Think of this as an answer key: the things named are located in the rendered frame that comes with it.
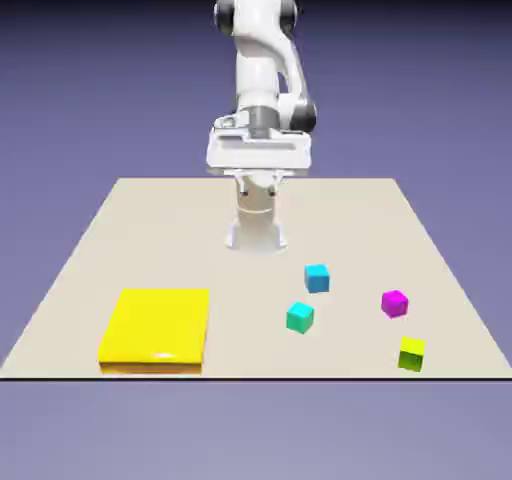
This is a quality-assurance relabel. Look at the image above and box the small yellow-green cube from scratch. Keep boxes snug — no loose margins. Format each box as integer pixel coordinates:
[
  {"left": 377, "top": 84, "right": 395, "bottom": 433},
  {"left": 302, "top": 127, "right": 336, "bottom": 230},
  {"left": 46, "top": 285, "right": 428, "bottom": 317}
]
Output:
[{"left": 397, "top": 336, "right": 427, "bottom": 374}]

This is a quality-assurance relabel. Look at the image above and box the small teal cube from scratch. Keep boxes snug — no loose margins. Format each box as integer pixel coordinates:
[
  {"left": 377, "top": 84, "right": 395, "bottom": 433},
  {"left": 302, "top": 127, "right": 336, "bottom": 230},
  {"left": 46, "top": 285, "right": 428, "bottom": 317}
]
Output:
[{"left": 285, "top": 300, "right": 316, "bottom": 336}]

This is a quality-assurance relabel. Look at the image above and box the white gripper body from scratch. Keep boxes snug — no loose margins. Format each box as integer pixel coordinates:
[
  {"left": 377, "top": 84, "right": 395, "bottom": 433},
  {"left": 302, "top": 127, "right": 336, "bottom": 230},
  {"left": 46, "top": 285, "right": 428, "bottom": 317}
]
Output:
[{"left": 205, "top": 126, "right": 313, "bottom": 178}]

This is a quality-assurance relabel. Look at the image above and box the large yellow box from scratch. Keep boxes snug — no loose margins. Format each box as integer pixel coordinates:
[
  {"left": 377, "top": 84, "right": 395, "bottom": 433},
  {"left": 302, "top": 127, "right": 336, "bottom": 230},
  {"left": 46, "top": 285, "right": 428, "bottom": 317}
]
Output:
[{"left": 98, "top": 287, "right": 211, "bottom": 376}]

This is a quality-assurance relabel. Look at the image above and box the small blue cube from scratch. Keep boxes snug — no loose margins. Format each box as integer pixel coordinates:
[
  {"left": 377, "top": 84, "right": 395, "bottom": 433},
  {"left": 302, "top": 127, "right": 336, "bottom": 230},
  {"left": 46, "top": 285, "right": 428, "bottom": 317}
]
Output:
[{"left": 303, "top": 263, "right": 331, "bottom": 294}]

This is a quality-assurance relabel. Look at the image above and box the small magenta cube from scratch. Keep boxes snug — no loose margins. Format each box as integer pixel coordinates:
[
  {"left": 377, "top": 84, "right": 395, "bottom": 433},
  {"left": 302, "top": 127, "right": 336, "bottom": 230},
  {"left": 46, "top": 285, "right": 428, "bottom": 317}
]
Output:
[{"left": 380, "top": 289, "right": 410, "bottom": 320}]

